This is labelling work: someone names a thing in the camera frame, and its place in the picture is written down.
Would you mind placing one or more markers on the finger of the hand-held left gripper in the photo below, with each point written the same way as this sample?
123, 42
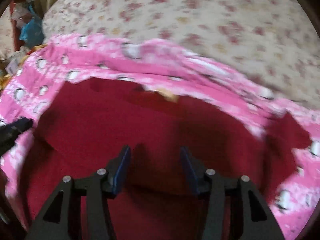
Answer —
15, 128

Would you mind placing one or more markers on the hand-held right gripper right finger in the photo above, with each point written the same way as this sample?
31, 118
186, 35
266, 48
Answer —
189, 170

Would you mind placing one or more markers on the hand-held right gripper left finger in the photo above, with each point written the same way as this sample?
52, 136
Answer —
121, 170

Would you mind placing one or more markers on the dark red cloth garment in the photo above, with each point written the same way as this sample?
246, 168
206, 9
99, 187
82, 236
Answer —
140, 135

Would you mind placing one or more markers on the blue plastic bag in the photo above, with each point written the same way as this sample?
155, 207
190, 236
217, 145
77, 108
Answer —
31, 30

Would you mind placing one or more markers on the pink penguin print blanket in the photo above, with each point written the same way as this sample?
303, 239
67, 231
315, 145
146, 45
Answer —
155, 62

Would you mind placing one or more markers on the floral print bedsheet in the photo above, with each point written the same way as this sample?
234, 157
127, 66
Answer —
200, 15

